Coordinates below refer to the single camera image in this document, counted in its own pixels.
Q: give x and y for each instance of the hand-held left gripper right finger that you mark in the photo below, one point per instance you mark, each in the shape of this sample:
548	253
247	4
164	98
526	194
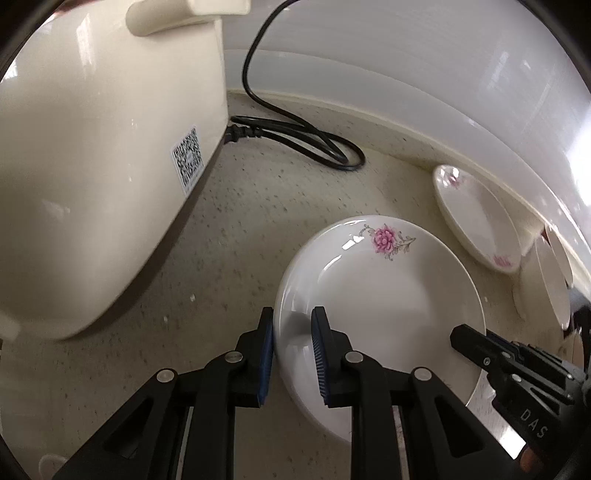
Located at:
318	357

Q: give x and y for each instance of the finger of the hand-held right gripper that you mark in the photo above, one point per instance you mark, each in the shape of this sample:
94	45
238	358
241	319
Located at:
480	348
531	350

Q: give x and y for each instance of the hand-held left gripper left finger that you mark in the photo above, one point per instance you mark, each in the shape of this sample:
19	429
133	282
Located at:
265	357

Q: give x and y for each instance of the round plate with pink flower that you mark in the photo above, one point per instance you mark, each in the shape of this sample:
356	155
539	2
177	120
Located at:
392	300

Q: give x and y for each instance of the oval plate with pink flowers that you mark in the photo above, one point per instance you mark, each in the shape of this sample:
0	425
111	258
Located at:
475	221

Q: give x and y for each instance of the person's right hand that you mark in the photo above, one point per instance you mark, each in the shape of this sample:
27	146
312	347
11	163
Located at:
527	460

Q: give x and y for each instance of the cream rice cooker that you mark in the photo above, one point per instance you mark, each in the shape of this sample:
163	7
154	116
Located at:
92	161

